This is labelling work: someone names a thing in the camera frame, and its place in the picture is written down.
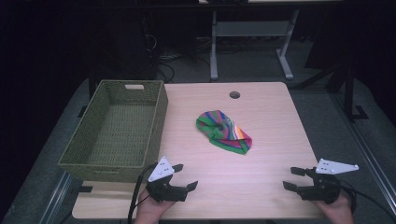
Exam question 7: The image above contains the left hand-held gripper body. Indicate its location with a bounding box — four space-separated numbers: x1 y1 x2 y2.
145 156 190 203

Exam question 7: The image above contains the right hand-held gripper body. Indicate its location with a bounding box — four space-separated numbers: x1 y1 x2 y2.
296 158 360 205

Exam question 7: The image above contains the striped knitted pet sweater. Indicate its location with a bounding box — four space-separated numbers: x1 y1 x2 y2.
195 109 253 156

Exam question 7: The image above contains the person's left hand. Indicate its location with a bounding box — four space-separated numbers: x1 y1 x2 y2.
134 189 177 224

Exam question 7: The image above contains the person's right hand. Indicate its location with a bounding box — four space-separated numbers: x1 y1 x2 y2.
312 191 356 224

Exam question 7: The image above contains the green woven basket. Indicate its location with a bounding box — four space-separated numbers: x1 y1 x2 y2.
58 79 169 184

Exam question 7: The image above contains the black metal stand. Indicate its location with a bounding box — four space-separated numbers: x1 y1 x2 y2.
323 62 370 123

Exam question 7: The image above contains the dark computer tower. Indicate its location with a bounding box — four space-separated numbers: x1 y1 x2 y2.
102 12 157 80

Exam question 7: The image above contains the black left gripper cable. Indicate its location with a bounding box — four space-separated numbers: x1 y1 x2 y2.
127 162 159 224

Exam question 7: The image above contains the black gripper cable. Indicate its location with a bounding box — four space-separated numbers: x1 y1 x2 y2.
127 162 159 224
338 179 396 222

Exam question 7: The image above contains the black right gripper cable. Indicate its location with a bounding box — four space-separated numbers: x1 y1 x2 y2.
338 179 396 222

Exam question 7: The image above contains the tangle of floor cables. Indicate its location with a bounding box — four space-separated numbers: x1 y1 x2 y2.
154 50 213 84

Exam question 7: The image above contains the grey metal desk frame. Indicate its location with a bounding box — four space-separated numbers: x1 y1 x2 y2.
209 8 301 81

